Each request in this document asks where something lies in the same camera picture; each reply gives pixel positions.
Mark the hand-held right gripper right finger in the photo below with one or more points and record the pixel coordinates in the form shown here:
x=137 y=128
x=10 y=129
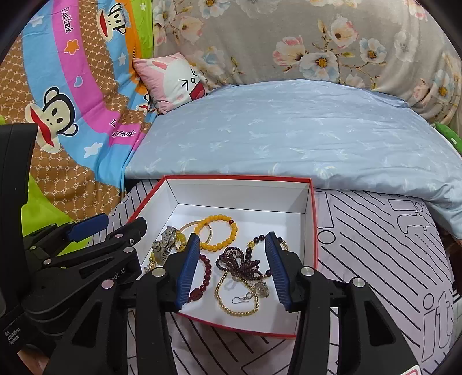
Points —
x=278 y=274

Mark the light blue pillow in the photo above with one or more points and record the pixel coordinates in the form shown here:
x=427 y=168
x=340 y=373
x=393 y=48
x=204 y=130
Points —
x=288 y=137

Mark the colourful cartoon monkey blanket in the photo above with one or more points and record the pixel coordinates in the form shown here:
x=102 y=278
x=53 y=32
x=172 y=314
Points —
x=90 y=90

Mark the silver hook earring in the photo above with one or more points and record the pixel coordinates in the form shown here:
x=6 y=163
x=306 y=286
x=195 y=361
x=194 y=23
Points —
x=242 y=299

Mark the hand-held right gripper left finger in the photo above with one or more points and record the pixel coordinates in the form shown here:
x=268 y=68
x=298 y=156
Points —
x=187 y=274

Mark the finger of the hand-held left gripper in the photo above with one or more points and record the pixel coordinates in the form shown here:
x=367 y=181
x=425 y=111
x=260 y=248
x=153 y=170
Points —
x=122 y=234
x=88 y=227

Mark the thin gold bangle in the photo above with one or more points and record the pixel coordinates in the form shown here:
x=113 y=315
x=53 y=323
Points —
x=187 y=224

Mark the red cardboard box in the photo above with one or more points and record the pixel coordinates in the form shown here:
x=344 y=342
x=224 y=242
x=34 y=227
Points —
x=234 y=194

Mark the green plush toy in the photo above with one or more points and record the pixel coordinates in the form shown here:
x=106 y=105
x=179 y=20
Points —
x=449 y=135

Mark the silver pendant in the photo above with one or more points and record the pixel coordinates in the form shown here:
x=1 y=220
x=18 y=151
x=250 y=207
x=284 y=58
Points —
x=260 y=290

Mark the pink bunny pillow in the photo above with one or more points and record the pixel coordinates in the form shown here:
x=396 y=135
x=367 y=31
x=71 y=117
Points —
x=177 y=81

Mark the silver wrist watch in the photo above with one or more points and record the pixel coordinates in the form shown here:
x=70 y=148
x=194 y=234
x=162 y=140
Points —
x=164 y=245

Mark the grey floral sheet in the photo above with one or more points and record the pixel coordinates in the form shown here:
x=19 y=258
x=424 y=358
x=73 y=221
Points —
x=288 y=29

